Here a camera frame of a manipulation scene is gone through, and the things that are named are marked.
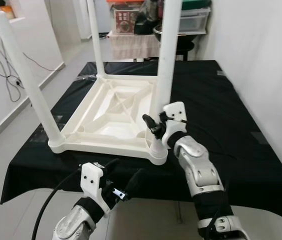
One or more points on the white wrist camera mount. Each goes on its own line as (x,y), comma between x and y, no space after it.
(93,184)
(175,115)

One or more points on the black table cloth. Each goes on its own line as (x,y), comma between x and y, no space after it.
(231,150)

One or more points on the black bag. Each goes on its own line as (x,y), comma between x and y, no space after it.
(148,22)

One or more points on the metal folding table frame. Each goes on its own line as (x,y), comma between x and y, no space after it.
(179,216)

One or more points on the orange tray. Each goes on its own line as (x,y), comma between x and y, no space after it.
(123,2)

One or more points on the orange plastic jar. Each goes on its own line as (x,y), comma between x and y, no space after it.
(6,11)

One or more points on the clear tape piece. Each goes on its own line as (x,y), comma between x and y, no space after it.
(259,138)
(221,73)

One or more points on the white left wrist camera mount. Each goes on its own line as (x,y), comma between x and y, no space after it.
(93,184)

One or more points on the black metal bowl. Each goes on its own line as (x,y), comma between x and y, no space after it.
(183,34)

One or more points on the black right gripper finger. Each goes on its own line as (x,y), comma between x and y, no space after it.
(151,124)

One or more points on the printed cardboard box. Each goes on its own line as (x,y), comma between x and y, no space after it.
(127,20)

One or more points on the pink cloth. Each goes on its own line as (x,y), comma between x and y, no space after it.
(133,47)

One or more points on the white plastic children table top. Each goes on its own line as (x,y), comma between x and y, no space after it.
(111,120)

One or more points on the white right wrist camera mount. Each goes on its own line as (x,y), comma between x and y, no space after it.
(175,115)

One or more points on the clear plastic storage box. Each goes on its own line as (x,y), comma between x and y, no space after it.
(195,20)

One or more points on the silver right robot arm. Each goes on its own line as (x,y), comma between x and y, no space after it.
(198,170)

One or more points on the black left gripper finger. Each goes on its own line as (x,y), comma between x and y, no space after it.
(112,164)
(134,183)

